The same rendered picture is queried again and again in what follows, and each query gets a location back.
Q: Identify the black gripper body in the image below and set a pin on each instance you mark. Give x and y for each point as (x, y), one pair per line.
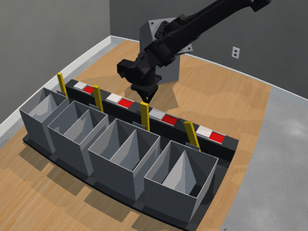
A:
(149, 84)

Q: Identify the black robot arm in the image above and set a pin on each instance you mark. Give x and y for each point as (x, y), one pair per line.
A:
(174, 36)

